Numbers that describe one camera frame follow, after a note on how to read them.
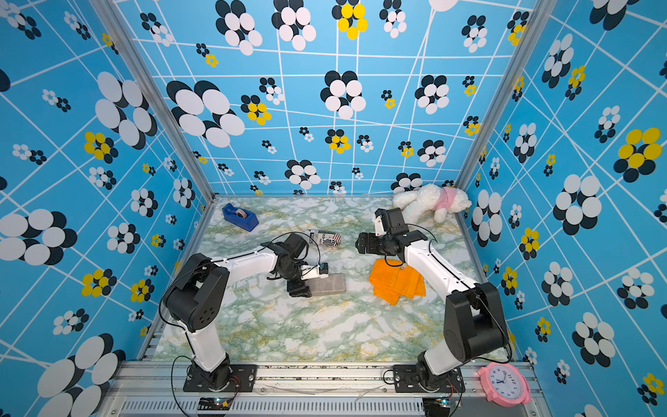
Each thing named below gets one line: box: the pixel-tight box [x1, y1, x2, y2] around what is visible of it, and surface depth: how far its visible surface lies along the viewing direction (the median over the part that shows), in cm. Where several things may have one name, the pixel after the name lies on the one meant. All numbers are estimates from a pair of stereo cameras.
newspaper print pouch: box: [309, 229, 342, 248], surface depth 104 cm
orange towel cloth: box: [368, 258, 427, 306], surface depth 93 cm
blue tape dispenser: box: [221, 202, 260, 232], surface depth 110 cm
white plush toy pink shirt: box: [392, 183, 472, 224], surface depth 110 cm
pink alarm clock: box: [477, 361, 533, 408], surface depth 72 cm
